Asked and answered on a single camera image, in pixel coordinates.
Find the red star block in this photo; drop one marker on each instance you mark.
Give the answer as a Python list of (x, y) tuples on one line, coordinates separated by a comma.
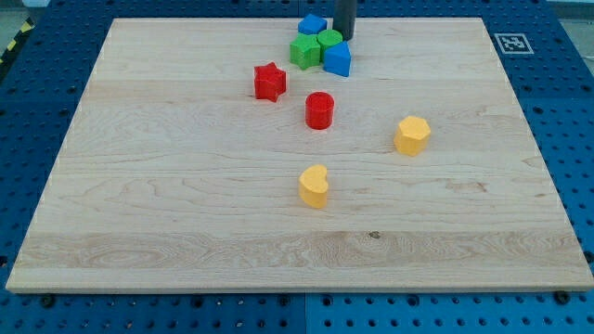
[(270, 82)]

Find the yellow heart block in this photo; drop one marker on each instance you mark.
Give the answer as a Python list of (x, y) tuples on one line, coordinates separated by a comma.
[(313, 186)]

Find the green star block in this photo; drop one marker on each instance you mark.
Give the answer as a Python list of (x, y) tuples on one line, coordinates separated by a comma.
[(305, 51)]

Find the blue cube block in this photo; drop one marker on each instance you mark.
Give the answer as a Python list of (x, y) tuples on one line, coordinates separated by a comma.
[(312, 24)]

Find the yellow hexagon block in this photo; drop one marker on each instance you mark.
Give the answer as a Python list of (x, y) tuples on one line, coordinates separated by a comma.
[(412, 136)]

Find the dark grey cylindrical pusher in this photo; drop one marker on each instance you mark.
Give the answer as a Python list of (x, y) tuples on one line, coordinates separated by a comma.
[(344, 16)]

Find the light wooden board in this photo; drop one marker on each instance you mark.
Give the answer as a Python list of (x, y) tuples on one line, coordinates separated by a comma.
[(174, 178)]

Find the yellow black hazard tape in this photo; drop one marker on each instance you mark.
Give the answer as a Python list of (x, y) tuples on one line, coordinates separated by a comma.
[(17, 42)]

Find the red cylinder block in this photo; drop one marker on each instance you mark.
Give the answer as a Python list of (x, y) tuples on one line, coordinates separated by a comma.
[(319, 107)]

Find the blue triangle block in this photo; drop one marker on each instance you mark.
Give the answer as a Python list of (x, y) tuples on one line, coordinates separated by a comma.
[(337, 59)]

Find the green cylinder block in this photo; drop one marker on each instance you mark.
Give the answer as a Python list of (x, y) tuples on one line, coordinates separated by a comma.
[(327, 39)]

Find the white fiducial marker tag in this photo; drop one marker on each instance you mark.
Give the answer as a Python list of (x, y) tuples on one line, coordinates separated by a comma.
[(513, 43)]

